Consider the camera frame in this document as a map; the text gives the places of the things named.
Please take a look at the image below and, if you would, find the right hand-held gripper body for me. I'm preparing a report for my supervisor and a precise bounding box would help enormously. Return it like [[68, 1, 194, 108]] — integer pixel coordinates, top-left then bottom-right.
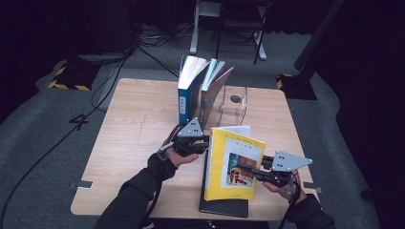
[[262, 150, 313, 189]]

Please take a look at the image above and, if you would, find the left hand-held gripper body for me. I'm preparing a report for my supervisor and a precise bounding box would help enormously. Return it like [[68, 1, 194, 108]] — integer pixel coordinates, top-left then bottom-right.
[[171, 116, 205, 157]]

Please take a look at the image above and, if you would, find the yellow book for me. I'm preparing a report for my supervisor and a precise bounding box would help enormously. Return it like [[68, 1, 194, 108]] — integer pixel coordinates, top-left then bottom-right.
[[203, 125, 266, 202]]

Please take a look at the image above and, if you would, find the clear acrylic book rack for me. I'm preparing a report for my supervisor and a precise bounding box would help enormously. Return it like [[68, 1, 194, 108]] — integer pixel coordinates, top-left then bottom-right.
[[199, 83, 249, 130]]

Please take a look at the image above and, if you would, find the red blue illustrated book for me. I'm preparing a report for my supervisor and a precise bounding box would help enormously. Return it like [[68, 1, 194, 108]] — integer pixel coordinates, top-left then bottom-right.
[[200, 57, 235, 130]]

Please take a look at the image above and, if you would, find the black book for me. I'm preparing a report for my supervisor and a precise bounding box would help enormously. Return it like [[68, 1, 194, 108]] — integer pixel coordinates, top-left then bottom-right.
[[199, 149, 249, 219]]

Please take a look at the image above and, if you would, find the person's left hand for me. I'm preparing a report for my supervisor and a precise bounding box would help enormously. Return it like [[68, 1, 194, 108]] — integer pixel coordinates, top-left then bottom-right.
[[165, 146, 199, 169]]

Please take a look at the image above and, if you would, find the person's right hand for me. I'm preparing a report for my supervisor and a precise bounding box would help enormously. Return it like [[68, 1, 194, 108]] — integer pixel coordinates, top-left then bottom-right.
[[262, 170, 302, 202]]

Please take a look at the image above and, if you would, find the black pole stand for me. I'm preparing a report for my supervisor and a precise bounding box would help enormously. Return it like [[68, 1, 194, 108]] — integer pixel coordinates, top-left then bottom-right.
[[276, 0, 347, 101]]

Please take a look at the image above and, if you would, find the black yellow striped base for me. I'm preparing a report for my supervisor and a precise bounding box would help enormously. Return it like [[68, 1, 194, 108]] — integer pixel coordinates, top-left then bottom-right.
[[47, 61, 101, 92]]

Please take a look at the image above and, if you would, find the dark equipment stand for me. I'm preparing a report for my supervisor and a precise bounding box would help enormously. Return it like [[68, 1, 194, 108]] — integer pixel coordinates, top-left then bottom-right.
[[65, 0, 142, 66]]

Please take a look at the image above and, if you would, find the grey wrist strap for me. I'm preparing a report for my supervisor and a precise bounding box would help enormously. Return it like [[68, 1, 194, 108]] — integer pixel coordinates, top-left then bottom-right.
[[156, 141, 176, 161]]

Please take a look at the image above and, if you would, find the grey table bracket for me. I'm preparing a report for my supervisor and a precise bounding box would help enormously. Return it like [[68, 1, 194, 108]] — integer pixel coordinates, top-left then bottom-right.
[[69, 179, 94, 191], [302, 181, 323, 194]]

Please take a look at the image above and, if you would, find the right hand-held gripper cable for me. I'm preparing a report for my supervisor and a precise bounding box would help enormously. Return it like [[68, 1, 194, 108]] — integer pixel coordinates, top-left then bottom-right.
[[278, 173, 303, 229]]

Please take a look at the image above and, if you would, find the hand-held gripper cable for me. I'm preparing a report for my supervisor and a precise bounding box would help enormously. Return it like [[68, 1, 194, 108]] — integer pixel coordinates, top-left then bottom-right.
[[278, 173, 303, 229], [139, 122, 184, 229]]

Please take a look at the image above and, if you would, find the left hand-held gripper cable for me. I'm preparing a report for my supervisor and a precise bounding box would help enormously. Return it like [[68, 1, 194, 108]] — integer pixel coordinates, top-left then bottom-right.
[[139, 122, 184, 229]]

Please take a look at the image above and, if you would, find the looped black floor cable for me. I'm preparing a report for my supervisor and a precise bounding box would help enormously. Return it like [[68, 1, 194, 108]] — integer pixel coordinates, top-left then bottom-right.
[[90, 56, 128, 113]]

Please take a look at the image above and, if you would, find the white desk leg frame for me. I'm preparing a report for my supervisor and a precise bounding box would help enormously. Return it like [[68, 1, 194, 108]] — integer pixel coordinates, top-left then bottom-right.
[[189, 0, 267, 61]]

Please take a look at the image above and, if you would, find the black metal chair frame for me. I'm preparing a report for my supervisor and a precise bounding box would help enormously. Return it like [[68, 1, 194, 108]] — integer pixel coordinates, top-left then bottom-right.
[[213, 0, 271, 65]]

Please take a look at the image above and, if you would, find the bundle of floor cables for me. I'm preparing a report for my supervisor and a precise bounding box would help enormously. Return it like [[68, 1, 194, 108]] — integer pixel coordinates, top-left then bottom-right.
[[138, 23, 195, 47]]

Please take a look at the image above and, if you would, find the long black floor cable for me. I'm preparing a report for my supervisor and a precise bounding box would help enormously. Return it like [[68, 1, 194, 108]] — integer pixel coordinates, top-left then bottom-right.
[[0, 47, 138, 223]]

